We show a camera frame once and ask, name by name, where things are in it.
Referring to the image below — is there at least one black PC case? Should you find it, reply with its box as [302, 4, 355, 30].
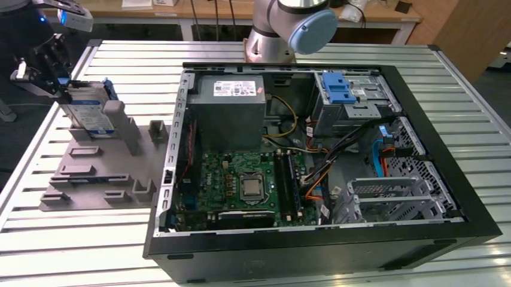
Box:
[143, 61, 503, 284]

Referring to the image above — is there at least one hard disk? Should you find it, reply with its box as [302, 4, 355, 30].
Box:
[55, 76, 120, 140]

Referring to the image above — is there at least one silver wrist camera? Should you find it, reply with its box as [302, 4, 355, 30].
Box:
[56, 5, 95, 33]

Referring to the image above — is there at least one blue plastic drive latch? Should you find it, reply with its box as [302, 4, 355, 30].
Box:
[322, 71, 358, 105]

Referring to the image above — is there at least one grey power supply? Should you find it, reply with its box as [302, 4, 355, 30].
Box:
[187, 74, 267, 153]

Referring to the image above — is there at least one black RAM slot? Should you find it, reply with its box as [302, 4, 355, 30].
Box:
[274, 151, 295, 221]

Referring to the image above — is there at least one blue data wire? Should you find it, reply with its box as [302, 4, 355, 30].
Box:
[372, 124, 395, 180]

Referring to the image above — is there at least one metal disk bay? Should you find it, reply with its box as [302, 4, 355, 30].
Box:
[334, 176, 466, 225]

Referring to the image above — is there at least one yellow wire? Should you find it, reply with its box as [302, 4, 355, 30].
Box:
[262, 94, 299, 141]

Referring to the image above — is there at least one grey metal table leg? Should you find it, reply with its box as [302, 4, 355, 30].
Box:
[0, 97, 17, 123]

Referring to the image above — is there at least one grey parts rack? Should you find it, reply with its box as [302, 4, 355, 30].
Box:
[37, 100, 173, 213]

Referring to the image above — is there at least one wooden cabinet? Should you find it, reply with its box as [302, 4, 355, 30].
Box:
[407, 0, 511, 86]

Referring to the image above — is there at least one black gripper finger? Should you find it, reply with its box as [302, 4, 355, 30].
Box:
[9, 58, 68, 104]
[33, 33, 75, 90]

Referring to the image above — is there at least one red black fan wire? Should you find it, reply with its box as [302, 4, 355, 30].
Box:
[179, 119, 200, 184]

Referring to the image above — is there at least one silver CPU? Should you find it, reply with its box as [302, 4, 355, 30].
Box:
[240, 176, 266, 197]

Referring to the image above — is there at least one CPU socket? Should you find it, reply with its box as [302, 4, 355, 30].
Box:
[235, 170, 271, 206]

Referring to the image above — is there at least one red orange power wire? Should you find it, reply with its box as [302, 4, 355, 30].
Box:
[379, 145, 427, 178]

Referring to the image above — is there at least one green motherboard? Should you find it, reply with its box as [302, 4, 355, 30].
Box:
[171, 151, 320, 231]

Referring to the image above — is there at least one wooden desk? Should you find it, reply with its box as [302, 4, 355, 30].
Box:
[85, 0, 424, 42]

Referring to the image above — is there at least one metal optical drive cage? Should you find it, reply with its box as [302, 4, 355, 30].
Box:
[310, 70, 403, 139]

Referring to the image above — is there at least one black wire bundle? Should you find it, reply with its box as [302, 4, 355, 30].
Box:
[303, 119, 396, 188]

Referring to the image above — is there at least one clear plastic bag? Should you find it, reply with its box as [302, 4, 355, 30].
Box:
[342, 4, 367, 22]

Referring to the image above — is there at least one RAM stick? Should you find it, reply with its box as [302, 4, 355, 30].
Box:
[286, 154, 306, 216]
[67, 177, 111, 184]

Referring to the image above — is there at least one black graphics card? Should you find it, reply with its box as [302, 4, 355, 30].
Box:
[207, 209, 278, 231]

